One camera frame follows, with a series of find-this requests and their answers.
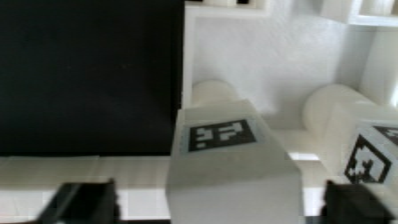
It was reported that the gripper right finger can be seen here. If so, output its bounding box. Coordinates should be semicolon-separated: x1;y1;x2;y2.
319;181;398;224

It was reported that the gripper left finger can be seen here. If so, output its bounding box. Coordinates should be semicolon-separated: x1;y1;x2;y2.
37;180;119;224

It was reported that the white leg block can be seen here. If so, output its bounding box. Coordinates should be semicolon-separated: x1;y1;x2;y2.
300;83;398;194
165;80;305;224

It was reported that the white chair seat block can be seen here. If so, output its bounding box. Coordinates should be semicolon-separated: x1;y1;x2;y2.
184;0;398;151

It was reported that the white U-shaped border fence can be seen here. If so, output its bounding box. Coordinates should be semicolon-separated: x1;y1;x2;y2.
0;153;330;224

